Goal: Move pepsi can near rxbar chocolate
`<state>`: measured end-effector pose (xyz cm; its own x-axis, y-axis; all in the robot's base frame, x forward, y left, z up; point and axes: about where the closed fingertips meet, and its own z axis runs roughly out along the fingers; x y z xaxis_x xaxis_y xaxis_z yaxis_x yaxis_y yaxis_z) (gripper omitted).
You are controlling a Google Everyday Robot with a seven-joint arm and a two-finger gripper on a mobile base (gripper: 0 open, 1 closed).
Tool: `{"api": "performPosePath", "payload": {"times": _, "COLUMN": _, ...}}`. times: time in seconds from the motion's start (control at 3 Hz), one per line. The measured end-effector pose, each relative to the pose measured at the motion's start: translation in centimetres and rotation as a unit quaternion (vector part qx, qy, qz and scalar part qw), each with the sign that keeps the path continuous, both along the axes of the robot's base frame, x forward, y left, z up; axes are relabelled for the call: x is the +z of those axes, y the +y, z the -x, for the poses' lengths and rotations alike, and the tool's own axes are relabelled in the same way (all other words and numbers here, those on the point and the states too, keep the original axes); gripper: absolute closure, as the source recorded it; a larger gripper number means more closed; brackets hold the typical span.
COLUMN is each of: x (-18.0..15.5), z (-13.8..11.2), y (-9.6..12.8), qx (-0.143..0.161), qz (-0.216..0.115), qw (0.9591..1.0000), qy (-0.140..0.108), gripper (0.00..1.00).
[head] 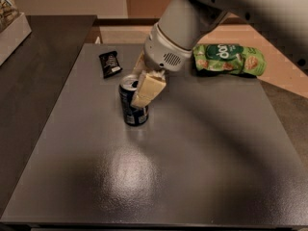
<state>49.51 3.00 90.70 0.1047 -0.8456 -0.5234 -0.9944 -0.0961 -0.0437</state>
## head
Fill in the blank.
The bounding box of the green chip bag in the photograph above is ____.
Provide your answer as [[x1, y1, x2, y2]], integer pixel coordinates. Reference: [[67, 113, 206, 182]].
[[193, 43, 267, 76]]

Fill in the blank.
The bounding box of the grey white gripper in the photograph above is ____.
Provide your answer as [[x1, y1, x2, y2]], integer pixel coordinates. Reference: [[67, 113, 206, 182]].
[[131, 23, 192, 108]]

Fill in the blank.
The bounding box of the white box on counter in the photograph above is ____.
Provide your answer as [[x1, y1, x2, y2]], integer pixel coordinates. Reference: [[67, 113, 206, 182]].
[[0, 13, 32, 65]]

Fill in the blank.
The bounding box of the black rxbar chocolate wrapper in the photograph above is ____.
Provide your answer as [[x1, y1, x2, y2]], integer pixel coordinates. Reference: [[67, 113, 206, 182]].
[[99, 51, 122, 79]]

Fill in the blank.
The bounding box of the blue pepsi can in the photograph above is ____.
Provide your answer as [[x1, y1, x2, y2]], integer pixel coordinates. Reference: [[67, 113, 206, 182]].
[[118, 74, 148, 126]]

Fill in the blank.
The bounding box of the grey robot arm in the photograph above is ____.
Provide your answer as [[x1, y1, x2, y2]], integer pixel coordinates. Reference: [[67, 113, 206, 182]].
[[132, 0, 308, 108]]

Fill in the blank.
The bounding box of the dark side counter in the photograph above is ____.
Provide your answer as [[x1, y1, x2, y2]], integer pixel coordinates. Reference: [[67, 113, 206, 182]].
[[0, 15, 96, 217]]

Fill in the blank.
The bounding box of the snack bag in box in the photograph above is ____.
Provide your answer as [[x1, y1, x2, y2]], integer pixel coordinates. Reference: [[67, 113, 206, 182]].
[[0, 0, 19, 33]]

